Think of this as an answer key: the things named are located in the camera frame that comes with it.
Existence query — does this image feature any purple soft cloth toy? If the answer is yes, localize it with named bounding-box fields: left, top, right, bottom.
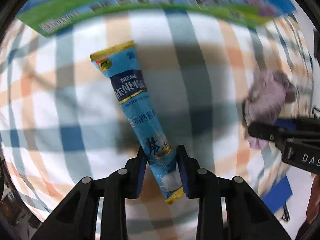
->
left=242, top=69, right=297, bottom=151

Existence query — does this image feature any blue Nestle sachet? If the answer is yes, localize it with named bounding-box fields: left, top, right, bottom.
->
left=90, top=41, right=184, bottom=205

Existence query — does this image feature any plaid checkered blanket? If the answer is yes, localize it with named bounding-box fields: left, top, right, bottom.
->
left=1, top=10, right=318, bottom=221

